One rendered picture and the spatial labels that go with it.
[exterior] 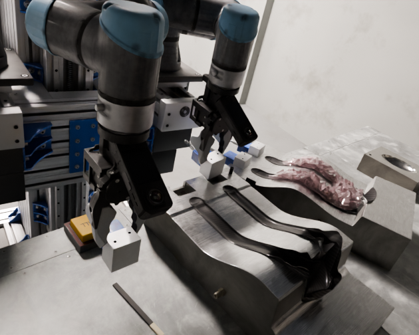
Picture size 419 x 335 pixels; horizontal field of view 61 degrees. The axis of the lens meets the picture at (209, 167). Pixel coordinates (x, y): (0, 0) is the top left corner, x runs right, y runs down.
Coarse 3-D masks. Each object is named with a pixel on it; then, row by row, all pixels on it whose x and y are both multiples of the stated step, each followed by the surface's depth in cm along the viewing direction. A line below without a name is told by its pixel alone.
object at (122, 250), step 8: (112, 224) 62; (120, 224) 62; (112, 232) 58; (120, 232) 58; (128, 232) 59; (112, 240) 57; (120, 240) 57; (128, 240) 57; (136, 240) 58; (104, 248) 58; (112, 248) 55; (120, 248) 56; (128, 248) 57; (136, 248) 59; (104, 256) 58; (112, 256) 56; (120, 256) 57; (128, 256) 58; (136, 256) 60; (112, 264) 57; (120, 264) 58; (128, 264) 59; (112, 272) 58
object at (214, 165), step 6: (186, 144) 95; (216, 150) 90; (192, 156) 91; (210, 156) 88; (216, 156) 88; (222, 156) 88; (198, 162) 90; (204, 162) 88; (210, 162) 86; (216, 162) 86; (222, 162) 89; (204, 168) 88; (210, 168) 86; (216, 168) 88; (222, 168) 90; (204, 174) 89; (210, 174) 88; (216, 174) 90
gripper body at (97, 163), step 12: (96, 120) 52; (108, 132) 46; (144, 132) 48; (96, 144) 54; (108, 144) 52; (132, 144) 48; (84, 156) 54; (96, 156) 52; (108, 156) 52; (84, 168) 55; (96, 168) 51; (108, 168) 50; (96, 180) 53; (108, 180) 49; (120, 180) 50; (108, 192) 50; (120, 192) 52
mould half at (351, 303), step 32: (192, 192) 84; (224, 192) 86; (256, 192) 90; (160, 224) 79; (192, 224) 75; (256, 224) 80; (320, 224) 77; (192, 256) 72; (224, 256) 67; (256, 256) 66; (224, 288) 67; (256, 288) 60; (288, 288) 59; (352, 288) 72; (256, 320) 62; (288, 320) 62; (320, 320) 64; (352, 320) 66; (384, 320) 67
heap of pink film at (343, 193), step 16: (288, 160) 113; (304, 160) 106; (320, 160) 106; (272, 176) 102; (288, 176) 98; (304, 176) 96; (336, 176) 103; (320, 192) 94; (336, 192) 95; (352, 192) 99; (352, 208) 95
